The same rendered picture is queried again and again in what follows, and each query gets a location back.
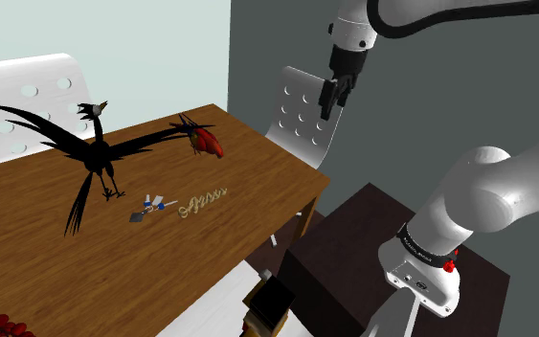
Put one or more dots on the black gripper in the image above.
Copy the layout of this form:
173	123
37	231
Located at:
347	63

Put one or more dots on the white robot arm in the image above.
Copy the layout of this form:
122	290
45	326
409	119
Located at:
441	219

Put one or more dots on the white perforated chair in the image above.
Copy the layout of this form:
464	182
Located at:
21	112
301	123

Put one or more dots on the red parrot figure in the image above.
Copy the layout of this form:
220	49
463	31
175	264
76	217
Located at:
207	142

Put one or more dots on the dark robot stand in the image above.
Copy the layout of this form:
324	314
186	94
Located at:
343	261

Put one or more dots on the black and tan box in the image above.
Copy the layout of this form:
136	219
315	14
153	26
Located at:
269	303

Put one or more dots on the bunch of keys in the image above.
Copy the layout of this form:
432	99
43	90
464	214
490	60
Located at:
150	209

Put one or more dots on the black bird figure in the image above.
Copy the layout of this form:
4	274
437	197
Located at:
96	156

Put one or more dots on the brown wooden table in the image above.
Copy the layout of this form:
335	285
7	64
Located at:
124	270

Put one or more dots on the red berry branch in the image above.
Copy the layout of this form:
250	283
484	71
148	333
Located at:
5	324

